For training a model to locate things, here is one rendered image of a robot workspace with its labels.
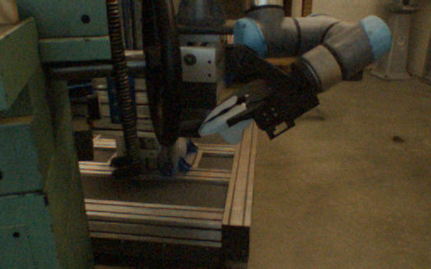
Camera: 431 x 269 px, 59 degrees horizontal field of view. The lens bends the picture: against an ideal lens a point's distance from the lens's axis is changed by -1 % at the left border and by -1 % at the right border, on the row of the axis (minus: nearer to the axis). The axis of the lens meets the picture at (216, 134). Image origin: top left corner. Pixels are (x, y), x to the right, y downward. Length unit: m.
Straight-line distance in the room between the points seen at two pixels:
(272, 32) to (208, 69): 0.36
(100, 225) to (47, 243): 0.82
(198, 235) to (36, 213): 0.82
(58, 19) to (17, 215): 0.27
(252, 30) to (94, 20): 0.28
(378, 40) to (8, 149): 0.57
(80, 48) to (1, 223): 0.25
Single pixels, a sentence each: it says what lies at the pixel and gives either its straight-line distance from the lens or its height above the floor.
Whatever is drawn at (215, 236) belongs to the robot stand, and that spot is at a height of 0.18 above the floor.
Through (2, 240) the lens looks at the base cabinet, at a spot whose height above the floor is 0.65.
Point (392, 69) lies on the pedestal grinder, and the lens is 4.28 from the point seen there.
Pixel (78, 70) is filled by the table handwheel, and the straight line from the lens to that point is 0.66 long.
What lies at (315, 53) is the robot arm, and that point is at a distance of 0.68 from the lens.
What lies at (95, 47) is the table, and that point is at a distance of 0.57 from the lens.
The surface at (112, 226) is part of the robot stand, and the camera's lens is 1.35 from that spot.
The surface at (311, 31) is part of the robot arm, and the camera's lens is 0.75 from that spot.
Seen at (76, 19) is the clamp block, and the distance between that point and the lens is 0.59.
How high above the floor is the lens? 0.95
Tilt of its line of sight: 22 degrees down
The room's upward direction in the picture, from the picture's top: straight up
